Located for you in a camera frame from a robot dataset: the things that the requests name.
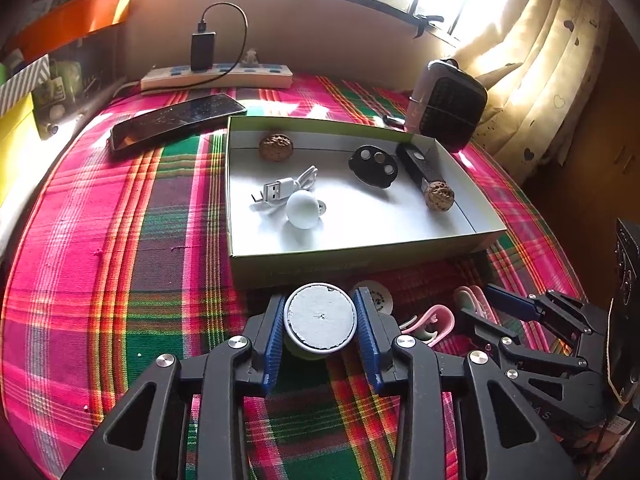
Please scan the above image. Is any small grey desktop heater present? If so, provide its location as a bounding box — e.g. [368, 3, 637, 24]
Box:
[404, 58, 488, 153]

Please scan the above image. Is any green and white cardboard box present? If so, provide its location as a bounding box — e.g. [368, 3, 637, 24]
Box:
[225, 115, 508, 291]

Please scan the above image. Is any black charger cable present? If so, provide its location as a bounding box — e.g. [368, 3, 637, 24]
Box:
[197, 2, 249, 86]

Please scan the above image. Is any cream heart print curtain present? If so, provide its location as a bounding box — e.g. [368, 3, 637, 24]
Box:
[445, 0, 621, 186]

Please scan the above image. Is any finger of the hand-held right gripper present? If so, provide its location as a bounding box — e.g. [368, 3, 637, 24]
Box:
[460, 310, 586, 376]
[487, 284, 608, 341]

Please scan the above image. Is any white round disc green base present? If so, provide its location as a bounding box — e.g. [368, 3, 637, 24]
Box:
[283, 282, 358, 361]

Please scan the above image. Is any black smartphone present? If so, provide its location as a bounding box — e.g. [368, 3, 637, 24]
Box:
[110, 93, 248, 159]

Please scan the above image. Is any brown walnut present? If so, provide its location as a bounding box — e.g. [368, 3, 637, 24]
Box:
[424, 181, 456, 210]
[258, 133, 293, 162]

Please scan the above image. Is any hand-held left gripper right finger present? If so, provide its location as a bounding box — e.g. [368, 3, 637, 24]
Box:
[352, 290, 583, 480]

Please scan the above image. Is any dark wooden cabinet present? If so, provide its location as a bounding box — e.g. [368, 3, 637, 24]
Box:
[525, 35, 640, 286]

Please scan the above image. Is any white power strip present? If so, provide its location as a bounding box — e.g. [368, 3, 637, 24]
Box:
[140, 62, 293, 93]

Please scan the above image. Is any striped box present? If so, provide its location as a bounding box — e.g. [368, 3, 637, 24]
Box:
[0, 55, 51, 118]

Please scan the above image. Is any clear storage drawer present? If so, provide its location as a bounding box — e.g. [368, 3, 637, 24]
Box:
[35, 35, 128, 138]

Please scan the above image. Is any black key fob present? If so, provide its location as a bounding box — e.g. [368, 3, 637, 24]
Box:
[348, 145, 399, 190]

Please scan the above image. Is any black charger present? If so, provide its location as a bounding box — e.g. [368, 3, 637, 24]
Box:
[190, 31, 217, 72]

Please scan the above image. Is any pink hair clip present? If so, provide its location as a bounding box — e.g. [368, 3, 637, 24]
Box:
[452, 285, 501, 326]
[397, 305, 457, 347]

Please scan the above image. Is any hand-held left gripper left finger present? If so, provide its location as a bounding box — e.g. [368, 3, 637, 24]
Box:
[59, 292, 287, 480]

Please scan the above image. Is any yellow box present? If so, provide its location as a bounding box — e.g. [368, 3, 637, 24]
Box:
[0, 91, 43, 211]

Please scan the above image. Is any plaid cloth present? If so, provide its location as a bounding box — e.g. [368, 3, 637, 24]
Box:
[0, 72, 588, 480]

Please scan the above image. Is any white round cap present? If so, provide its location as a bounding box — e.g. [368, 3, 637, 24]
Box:
[357, 280, 396, 316]

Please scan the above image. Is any white USB cable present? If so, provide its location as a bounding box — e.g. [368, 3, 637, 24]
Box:
[249, 164, 329, 231]

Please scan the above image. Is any orange container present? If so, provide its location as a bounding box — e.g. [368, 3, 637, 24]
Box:
[7, 0, 133, 63]

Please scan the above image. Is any black and grey bike light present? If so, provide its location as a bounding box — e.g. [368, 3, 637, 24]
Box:
[396, 142, 447, 193]

